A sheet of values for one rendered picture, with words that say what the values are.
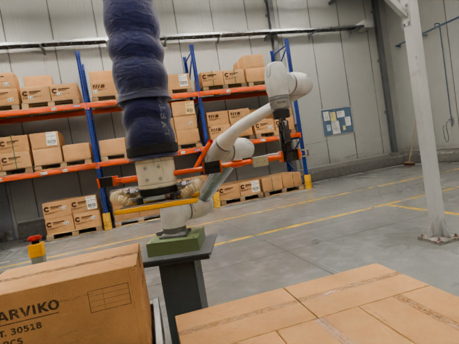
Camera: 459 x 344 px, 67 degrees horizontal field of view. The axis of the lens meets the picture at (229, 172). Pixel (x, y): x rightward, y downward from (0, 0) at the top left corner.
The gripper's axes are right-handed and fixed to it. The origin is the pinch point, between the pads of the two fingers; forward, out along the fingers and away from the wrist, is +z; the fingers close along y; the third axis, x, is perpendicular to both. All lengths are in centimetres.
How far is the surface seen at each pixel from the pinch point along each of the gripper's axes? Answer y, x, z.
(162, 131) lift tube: 9, -52, -18
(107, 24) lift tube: 9, -67, -65
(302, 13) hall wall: -984, 301, -416
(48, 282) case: 29, -100, 32
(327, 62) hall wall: -1002, 365, -254
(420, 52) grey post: -219, 200, -81
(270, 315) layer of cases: 0, -19, 73
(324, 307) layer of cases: 0, 6, 73
